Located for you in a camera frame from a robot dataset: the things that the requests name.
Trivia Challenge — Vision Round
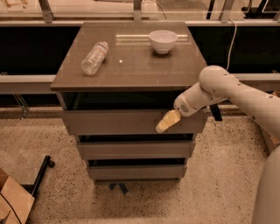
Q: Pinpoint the grey drawer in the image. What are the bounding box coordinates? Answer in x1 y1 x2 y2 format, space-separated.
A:
87 164 186 181
77 141 195 160
62 109 207 136

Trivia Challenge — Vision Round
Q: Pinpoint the grey top drawer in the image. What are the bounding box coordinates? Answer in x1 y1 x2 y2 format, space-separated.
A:
62 109 207 136

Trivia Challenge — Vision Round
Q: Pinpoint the black wheeled stand leg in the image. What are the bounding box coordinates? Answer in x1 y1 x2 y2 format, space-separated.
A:
23 156 55 197

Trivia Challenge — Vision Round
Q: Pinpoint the grey metal railing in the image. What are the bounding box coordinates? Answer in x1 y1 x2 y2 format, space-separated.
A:
0 0 280 95

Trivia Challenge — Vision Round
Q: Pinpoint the white cable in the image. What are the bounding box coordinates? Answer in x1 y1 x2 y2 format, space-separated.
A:
225 18 238 72

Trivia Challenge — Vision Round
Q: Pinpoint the grey middle drawer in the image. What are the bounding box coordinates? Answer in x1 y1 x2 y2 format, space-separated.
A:
77 141 195 160

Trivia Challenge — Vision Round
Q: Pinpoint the white ceramic bowl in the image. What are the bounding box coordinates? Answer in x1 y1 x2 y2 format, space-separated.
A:
149 30 178 53

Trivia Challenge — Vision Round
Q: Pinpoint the black bracket behind cabinet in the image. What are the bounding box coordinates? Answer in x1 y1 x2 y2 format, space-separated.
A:
210 104 222 122

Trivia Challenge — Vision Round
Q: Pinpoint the clear plastic water bottle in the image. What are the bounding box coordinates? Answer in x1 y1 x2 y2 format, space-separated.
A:
80 41 109 75

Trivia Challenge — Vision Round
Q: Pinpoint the grey bottom drawer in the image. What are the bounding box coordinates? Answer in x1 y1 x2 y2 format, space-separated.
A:
87 164 186 181

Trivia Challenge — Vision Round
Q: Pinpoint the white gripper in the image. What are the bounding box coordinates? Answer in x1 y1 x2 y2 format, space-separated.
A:
156 90 204 133

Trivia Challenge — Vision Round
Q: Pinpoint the grey drawer cabinet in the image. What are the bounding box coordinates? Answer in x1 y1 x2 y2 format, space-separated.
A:
51 22 207 168

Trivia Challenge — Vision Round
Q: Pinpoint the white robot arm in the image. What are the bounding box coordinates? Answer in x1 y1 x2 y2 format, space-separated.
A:
156 66 280 224

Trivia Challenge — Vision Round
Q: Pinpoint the cardboard box left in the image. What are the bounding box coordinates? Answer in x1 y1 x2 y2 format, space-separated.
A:
0 168 34 224

